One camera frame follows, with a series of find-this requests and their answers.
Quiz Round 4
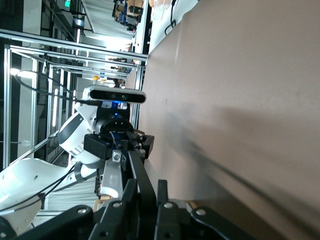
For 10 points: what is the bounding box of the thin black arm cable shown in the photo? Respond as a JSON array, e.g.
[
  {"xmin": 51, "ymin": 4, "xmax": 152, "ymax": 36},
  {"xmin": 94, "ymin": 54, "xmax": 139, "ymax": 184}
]
[{"xmin": 0, "ymin": 163, "xmax": 77, "ymax": 213}]

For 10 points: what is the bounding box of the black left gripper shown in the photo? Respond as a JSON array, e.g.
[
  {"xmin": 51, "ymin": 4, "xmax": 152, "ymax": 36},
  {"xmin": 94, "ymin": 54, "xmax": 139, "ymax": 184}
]
[{"xmin": 83, "ymin": 129, "xmax": 156, "ymax": 161}]

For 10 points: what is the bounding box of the looped black floor cable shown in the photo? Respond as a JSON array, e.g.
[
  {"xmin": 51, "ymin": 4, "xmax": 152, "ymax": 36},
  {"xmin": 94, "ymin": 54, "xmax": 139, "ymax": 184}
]
[{"xmin": 164, "ymin": 0, "xmax": 178, "ymax": 36}]

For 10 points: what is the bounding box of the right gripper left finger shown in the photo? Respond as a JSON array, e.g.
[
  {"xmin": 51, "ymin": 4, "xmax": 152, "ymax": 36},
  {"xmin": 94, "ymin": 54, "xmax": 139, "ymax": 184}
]
[{"xmin": 14, "ymin": 178, "xmax": 141, "ymax": 240}]

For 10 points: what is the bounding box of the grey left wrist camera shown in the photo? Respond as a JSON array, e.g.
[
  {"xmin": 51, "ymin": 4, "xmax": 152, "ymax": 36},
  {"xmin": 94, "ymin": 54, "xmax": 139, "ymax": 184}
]
[{"xmin": 83, "ymin": 84, "xmax": 147, "ymax": 104}]

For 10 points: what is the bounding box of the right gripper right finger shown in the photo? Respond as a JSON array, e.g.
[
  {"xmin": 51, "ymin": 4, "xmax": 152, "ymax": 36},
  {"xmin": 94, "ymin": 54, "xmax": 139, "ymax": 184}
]
[{"xmin": 153, "ymin": 180, "xmax": 251, "ymax": 240}]

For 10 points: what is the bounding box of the aluminium profile frame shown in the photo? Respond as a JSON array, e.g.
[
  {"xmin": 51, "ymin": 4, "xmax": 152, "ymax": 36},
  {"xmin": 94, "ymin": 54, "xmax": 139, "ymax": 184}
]
[{"xmin": 0, "ymin": 27, "xmax": 149, "ymax": 172}]

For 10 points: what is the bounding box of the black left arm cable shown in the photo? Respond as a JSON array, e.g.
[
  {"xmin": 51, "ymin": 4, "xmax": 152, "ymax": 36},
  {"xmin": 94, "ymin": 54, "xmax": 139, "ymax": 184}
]
[{"xmin": 13, "ymin": 71, "xmax": 91, "ymax": 104}]

